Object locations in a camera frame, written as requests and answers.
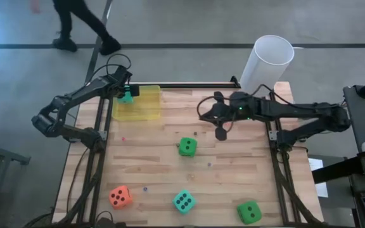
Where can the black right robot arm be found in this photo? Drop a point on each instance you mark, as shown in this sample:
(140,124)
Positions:
(296,109)

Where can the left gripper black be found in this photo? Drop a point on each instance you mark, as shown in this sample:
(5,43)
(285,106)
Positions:
(120,80)

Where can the yellow translucent plastic bin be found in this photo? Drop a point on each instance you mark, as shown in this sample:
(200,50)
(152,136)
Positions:
(144,109)

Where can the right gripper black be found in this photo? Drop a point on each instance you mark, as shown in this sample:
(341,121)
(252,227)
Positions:
(239,107)

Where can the orange foam die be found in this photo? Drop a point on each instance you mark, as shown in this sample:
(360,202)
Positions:
(126,193)

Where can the teal foam die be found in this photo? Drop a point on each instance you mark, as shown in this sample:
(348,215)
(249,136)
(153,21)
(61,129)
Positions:
(125,98)
(184,200)

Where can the person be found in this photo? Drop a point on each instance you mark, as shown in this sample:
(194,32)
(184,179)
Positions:
(74,12)

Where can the white paper sheet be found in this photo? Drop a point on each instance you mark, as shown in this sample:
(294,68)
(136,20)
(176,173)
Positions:
(316,164)

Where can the black beam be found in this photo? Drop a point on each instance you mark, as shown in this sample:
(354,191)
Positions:
(337,169)

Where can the white shade table lamp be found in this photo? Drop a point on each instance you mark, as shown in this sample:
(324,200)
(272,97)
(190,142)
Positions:
(265,69)

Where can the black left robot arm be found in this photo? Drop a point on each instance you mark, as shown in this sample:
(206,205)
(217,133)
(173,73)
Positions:
(74,95)

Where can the green foam die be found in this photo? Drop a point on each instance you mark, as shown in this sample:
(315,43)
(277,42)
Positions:
(244,218)
(192,144)

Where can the grey metal stand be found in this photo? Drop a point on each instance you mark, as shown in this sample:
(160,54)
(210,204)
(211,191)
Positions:
(8,153)

